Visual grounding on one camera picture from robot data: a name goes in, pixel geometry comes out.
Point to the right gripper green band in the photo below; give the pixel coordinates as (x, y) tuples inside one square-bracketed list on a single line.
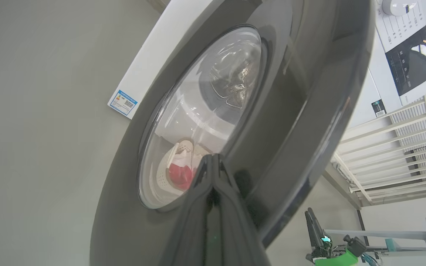
[(335, 260)]

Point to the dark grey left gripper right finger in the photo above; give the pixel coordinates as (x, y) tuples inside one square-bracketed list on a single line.
[(235, 236)]

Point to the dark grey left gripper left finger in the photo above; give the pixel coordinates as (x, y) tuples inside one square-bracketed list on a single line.
[(190, 229)]

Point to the red and white garment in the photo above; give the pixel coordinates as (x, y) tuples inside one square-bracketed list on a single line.
[(179, 175)]

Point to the dark grey round washer door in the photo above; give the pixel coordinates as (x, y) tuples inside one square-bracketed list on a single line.
[(309, 74)]

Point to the white front-load washing machine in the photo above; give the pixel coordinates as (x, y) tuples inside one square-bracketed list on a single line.
[(148, 55)]

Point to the small teal box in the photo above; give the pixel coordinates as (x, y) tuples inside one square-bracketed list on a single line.
[(392, 245)]

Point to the blue energy label sticker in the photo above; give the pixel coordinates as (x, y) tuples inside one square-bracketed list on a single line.
[(123, 102)]

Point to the white round washer knob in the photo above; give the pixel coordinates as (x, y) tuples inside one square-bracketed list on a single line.
[(398, 6)]

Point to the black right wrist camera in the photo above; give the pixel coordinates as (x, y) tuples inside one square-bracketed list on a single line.
[(355, 245)]

